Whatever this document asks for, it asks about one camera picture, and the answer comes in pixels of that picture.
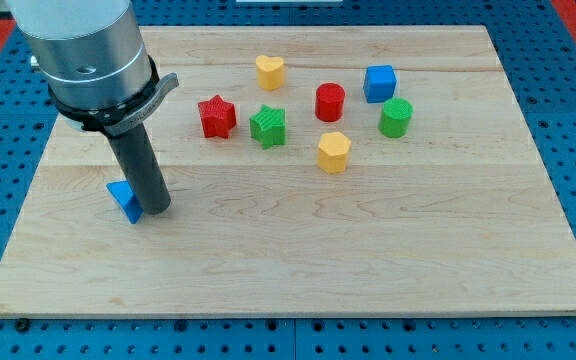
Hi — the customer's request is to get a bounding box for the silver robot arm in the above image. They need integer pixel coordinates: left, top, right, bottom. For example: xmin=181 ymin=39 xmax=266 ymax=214
xmin=6 ymin=0 xmax=158 ymax=131

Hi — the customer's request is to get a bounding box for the yellow hexagon block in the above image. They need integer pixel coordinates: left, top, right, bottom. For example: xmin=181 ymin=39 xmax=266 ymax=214
xmin=317 ymin=132 xmax=352 ymax=174

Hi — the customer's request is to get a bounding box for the light wooden board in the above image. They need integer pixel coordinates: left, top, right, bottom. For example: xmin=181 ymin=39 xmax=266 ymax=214
xmin=0 ymin=25 xmax=576 ymax=319

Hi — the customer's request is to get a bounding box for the green star block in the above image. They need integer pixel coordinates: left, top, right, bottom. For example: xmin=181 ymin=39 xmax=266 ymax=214
xmin=249 ymin=104 xmax=286 ymax=149

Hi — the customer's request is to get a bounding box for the red cylinder block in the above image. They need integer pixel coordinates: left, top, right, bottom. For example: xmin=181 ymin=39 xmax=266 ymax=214
xmin=315 ymin=83 xmax=346 ymax=122

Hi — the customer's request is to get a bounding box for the red star block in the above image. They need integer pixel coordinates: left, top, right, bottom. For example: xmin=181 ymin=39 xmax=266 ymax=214
xmin=198 ymin=95 xmax=237 ymax=139

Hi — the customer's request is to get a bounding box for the yellow heart block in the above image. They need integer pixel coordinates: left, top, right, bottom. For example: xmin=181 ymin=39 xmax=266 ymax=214
xmin=255 ymin=55 xmax=286 ymax=91

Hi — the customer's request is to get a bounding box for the green cylinder block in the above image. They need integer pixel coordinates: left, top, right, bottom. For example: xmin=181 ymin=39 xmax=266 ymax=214
xmin=378 ymin=97 xmax=414 ymax=138

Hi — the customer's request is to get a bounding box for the blue cube block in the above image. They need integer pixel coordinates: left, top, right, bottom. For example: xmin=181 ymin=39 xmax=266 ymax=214
xmin=363 ymin=65 xmax=397 ymax=103

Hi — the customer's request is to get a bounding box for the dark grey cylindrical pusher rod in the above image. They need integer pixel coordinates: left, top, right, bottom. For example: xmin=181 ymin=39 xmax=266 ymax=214
xmin=107 ymin=124 xmax=171 ymax=215

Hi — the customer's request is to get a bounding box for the blue triangle block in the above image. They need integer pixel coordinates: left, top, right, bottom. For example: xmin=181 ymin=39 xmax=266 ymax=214
xmin=106 ymin=180 xmax=143 ymax=224

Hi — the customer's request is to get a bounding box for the black clamp with metal lever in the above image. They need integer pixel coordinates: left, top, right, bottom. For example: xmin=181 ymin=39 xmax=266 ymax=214
xmin=48 ymin=57 xmax=179 ymax=137

